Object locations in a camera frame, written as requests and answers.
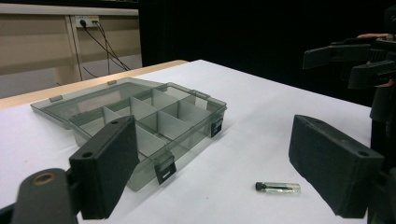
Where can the black curtain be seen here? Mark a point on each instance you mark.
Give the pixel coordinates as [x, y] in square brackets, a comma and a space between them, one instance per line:
[249, 34]

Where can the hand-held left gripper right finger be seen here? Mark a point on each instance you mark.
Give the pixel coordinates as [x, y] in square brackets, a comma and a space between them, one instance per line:
[333, 165]

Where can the black plug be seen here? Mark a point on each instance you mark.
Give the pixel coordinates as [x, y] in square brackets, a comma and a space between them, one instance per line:
[83, 22]

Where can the small glass vial black cap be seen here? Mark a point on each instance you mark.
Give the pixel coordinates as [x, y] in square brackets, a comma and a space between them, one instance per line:
[278, 187]

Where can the grey transparent plastic compartment box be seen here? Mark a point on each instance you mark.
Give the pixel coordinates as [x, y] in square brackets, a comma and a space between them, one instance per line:
[155, 121]

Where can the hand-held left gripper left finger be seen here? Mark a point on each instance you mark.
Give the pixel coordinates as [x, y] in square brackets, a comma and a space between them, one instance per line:
[106, 168]

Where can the white wall socket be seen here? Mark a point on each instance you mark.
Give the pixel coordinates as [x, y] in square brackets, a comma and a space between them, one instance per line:
[87, 21]

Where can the beige wooden cabinet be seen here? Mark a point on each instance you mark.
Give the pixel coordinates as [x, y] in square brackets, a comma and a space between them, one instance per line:
[34, 46]

